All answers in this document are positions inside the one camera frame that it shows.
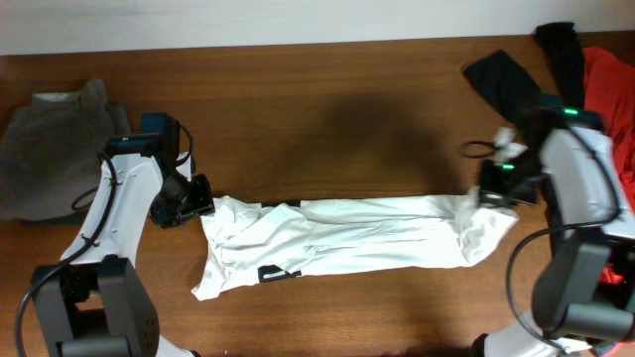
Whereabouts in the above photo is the white polo shirt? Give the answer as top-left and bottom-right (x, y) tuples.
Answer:
(192, 190), (518, 300)

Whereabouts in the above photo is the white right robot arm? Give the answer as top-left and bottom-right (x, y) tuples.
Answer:
(469, 105), (634, 356)

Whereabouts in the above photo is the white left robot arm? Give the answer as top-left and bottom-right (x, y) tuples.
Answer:
(24, 134), (214, 357)

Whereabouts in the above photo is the black garment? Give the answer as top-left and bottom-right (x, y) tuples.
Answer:
(462, 22), (585, 126)

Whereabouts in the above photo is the grey folded garment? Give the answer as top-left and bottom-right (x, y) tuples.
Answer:
(1, 79), (130, 221)

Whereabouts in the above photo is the red garment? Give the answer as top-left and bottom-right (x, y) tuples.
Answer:
(580, 47), (635, 289)

